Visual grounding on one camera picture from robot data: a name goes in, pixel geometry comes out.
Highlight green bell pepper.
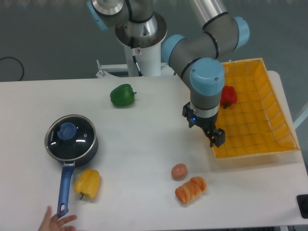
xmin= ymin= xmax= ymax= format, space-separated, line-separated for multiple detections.
xmin=110 ymin=84 xmax=136 ymax=107

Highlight dark saucepan blue handle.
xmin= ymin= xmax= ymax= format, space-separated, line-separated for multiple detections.
xmin=44 ymin=115 xmax=99 ymax=218

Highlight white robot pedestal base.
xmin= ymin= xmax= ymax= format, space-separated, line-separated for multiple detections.
xmin=96 ymin=14 xmax=176 ymax=79

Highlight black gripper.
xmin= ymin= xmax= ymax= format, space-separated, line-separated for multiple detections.
xmin=182 ymin=102 xmax=225 ymax=147

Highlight white table leg frame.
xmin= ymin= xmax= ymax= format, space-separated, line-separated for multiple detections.
xmin=293 ymin=102 xmax=308 ymax=129

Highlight black cable on floor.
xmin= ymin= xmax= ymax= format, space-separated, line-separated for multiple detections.
xmin=0 ymin=56 xmax=25 ymax=82

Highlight yellow mesh basket tray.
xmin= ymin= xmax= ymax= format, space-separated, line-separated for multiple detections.
xmin=213 ymin=58 xmax=300 ymax=159

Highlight black device at table edge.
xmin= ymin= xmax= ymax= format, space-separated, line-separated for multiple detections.
xmin=296 ymin=194 xmax=308 ymax=219

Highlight red bell pepper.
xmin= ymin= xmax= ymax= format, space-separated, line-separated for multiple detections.
xmin=220 ymin=86 xmax=237 ymax=109

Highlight orange croissant bread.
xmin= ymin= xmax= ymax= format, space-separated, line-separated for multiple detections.
xmin=175 ymin=177 xmax=207 ymax=205

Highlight person's hand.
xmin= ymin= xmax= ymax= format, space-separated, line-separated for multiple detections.
xmin=38 ymin=205 xmax=77 ymax=231

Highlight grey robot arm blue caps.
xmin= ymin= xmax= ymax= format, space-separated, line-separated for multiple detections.
xmin=87 ymin=0 xmax=250 ymax=147

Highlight yellow bell pepper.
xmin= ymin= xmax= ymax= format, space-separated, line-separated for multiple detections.
xmin=74 ymin=169 xmax=101 ymax=200

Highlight brown egg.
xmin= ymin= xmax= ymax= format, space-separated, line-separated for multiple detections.
xmin=171 ymin=163 xmax=187 ymax=180

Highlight glass pot lid blue knob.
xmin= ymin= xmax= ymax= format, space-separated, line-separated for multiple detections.
xmin=44 ymin=115 xmax=98 ymax=166

